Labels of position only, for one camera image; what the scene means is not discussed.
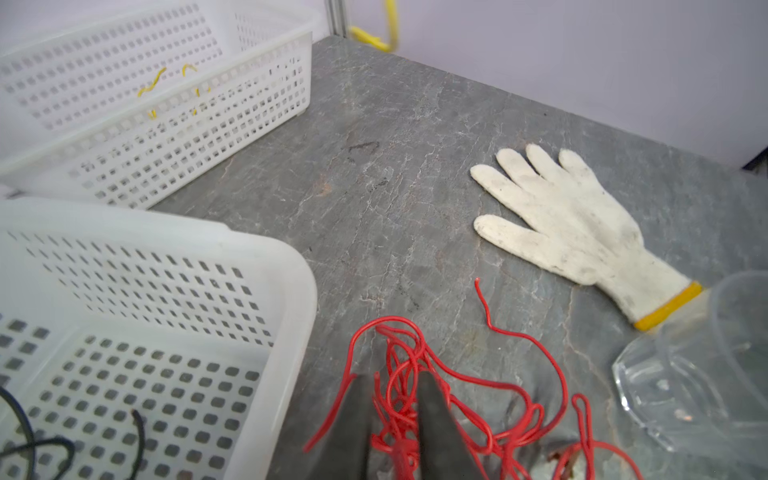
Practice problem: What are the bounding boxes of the white basket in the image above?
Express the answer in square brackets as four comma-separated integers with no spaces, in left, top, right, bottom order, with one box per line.
[1,198,317,479]
[1,1,319,210]

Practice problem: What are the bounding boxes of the red cable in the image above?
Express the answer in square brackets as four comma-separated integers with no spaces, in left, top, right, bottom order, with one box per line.
[302,277,644,480]

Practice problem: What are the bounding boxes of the yellow cable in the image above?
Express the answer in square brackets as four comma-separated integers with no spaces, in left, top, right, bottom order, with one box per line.
[136,0,400,118]

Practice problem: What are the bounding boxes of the white basket centre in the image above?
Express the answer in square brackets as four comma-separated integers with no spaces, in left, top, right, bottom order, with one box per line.
[1,198,317,479]

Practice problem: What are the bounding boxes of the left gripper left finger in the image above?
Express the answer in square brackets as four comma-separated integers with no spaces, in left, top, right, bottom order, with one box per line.
[306,375,374,479]

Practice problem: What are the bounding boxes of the clear plastic cup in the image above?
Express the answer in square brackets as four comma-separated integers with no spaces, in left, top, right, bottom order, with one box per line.
[612,271,767,468]

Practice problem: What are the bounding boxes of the white basket back right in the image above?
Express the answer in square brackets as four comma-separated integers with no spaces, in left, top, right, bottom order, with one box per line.
[1,1,319,210]

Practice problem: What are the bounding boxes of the aluminium frame rails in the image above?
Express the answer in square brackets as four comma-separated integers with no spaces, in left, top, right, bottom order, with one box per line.
[324,0,349,38]

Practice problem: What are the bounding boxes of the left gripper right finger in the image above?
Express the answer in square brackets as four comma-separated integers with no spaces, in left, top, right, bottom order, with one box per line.
[417,371,483,479]

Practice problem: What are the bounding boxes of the white work glove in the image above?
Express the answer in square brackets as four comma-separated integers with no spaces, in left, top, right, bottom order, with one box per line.
[470,144,704,331]

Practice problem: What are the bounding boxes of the black cable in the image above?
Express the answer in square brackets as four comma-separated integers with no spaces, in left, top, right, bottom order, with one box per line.
[0,386,146,480]

